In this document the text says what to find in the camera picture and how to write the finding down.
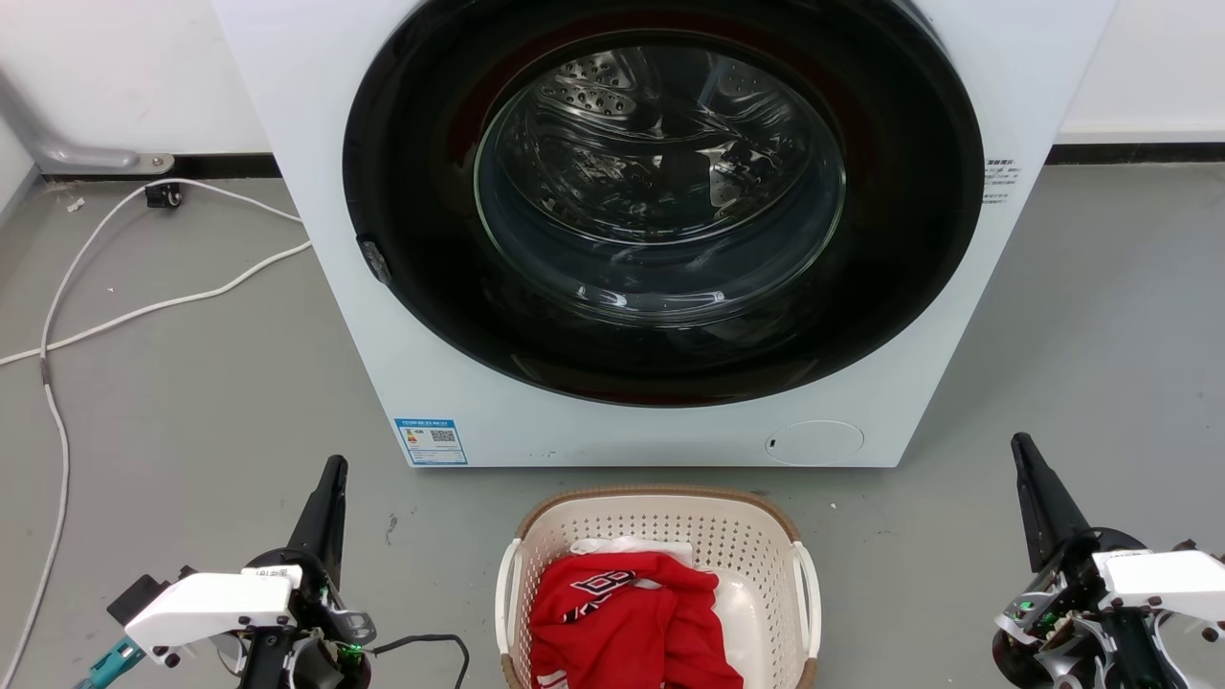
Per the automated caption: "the cream plastic laundry basket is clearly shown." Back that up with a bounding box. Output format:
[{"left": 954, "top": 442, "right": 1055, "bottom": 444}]
[{"left": 494, "top": 485, "right": 823, "bottom": 689}]

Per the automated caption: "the stainless steel washer drum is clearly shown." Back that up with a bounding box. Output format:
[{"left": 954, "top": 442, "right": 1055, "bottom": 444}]
[{"left": 476, "top": 43, "right": 847, "bottom": 329}]

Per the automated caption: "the round white filter cover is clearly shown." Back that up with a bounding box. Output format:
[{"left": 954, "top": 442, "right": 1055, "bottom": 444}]
[{"left": 764, "top": 420, "right": 865, "bottom": 468}]

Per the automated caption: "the thin white cable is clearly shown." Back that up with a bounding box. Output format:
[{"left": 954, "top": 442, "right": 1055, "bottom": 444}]
[{"left": 0, "top": 178, "right": 304, "bottom": 682}]

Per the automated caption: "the white front-load washing machine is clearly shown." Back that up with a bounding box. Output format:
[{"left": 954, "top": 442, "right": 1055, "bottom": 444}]
[{"left": 212, "top": 0, "right": 1119, "bottom": 470}]

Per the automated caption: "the white garment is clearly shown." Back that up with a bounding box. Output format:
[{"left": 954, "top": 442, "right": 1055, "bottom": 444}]
[{"left": 570, "top": 536, "right": 696, "bottom": 567}]

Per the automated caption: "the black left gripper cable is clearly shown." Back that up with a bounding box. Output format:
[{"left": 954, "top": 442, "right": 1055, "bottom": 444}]
[{"left": 368, "top": 633, "right": 472, "bottom": 689}]

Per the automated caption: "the red printed garment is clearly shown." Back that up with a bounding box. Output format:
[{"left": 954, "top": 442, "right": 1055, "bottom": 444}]
[{"left": 529, "top": 552, "right": 745, "bottom": 689}]

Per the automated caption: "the thick white power cable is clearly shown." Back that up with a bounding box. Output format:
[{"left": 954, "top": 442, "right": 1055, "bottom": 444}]
[{"left": 0, "top": 240, "right": 314, "bottom": 367}]

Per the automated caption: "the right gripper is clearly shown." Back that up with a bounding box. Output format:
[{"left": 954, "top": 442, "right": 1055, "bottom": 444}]
[{"left": 991, "top": 433, "right": 1197, "bottom": 689}]

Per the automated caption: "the blue energy label sticker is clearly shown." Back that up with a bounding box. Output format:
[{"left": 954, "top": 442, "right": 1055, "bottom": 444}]
[{"left": 393, "top": 417, "right": 469, "bottom": 467}]

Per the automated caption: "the black round washer door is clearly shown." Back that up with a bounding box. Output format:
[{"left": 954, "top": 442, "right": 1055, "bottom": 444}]
[{"left": 342, "top": 0, "right": 986, "bottom": 409}]

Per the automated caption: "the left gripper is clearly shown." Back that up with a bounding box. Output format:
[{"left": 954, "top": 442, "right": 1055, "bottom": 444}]
[{"left": 236, "top": 455, "right": 378, "bottom": 689}]

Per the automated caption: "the teal connector clip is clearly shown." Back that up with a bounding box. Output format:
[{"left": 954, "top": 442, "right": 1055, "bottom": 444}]
[{"left": 75, "top": 636, "right": 146, "bottom": 689}]

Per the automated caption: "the grey metal floor bracket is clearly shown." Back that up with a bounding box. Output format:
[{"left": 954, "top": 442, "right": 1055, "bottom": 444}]
[{"left": 0, "top": 72, "right": 176, "bottom": 176}]

